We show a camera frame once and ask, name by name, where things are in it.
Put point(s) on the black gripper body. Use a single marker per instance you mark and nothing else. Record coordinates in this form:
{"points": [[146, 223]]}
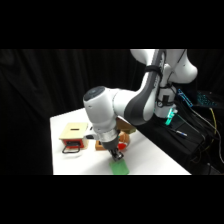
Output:
{"points": [[111, 146]]}

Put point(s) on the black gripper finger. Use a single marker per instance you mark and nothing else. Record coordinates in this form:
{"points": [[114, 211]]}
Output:
{"points": [[115, 157], [119, 156]]}

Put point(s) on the green soft cushion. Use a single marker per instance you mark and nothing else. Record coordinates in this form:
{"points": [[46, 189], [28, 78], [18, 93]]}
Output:
{"points": [[121, 168]]}

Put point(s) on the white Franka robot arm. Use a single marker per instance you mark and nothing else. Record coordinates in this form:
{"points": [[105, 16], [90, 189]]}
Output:
{"points": [[100, 110]]}

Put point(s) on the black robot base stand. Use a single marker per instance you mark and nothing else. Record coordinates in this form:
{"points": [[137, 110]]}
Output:
{"points": [[166, 140]]}

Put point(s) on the gingerbread plush with red hat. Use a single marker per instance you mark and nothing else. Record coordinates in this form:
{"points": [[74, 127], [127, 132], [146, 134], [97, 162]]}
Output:
{"points": [[125, 140]]}

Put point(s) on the brown wooden object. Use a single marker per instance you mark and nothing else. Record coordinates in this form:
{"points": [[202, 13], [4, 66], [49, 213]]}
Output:
{"points": [[128, 128]]}

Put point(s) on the wooden box with red front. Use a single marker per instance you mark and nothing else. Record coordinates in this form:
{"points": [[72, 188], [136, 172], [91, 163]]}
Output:
{"points": [[75, 130]]}

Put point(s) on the small green light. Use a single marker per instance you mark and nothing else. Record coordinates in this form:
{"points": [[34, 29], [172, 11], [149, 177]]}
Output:
{"points": [[170, 116]]}

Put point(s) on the pen with blue tip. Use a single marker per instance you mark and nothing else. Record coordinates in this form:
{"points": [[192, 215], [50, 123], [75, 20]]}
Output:
{"points": [[181, 133]]}

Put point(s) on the black curtain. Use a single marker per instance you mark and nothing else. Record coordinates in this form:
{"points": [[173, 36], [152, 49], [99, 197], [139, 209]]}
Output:
{"points": [[50, 83]]}

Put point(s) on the teal glowing device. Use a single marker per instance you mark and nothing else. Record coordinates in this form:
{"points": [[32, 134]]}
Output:
{"points": [[204, 99]]}

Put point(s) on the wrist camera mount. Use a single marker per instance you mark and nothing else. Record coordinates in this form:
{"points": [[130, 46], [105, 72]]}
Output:
{"points": [[90, 136]]}

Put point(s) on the blue frame piece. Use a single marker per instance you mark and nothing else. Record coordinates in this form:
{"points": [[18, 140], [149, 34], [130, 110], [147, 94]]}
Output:
{"points": [[185, 97]]}

